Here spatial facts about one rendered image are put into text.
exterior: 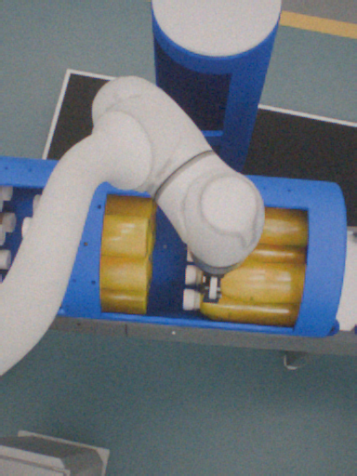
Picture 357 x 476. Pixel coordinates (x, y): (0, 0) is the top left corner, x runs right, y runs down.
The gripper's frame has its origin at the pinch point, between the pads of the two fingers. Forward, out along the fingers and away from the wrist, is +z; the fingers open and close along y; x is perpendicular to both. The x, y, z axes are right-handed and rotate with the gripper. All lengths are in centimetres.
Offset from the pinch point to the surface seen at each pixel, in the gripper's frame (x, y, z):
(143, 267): 11.8, 0.3, -0.3
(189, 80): 9, 75, 72
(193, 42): 7, 52, 11
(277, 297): -11.8, -2.6, 1.3
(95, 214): 20.1, 6.6, -8.9
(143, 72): 27, 100, 115
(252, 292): -7.4, -2.3, 0.7
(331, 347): -27.1, -7.2, 27.7
